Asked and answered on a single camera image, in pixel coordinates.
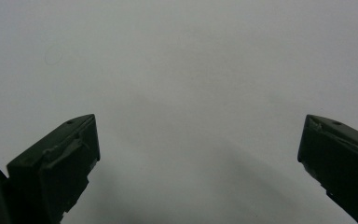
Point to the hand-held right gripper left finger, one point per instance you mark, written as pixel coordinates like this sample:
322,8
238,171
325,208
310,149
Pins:
57,161

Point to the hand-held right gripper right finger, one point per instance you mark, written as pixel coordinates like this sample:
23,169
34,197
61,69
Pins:
341,165

